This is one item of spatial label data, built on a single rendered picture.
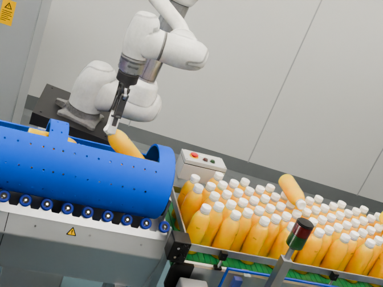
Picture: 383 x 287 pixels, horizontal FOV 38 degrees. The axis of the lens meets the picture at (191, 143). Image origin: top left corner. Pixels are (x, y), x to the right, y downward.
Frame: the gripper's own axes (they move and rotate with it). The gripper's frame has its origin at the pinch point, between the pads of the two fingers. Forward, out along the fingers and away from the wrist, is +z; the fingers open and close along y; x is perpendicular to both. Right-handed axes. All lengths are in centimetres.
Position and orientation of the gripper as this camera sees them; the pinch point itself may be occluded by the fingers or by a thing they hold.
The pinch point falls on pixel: (113, 122)
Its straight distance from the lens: 202.9
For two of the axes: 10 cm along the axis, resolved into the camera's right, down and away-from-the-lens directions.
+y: 1.8, 4.6, -8.7
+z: -3.3, 8.6, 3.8
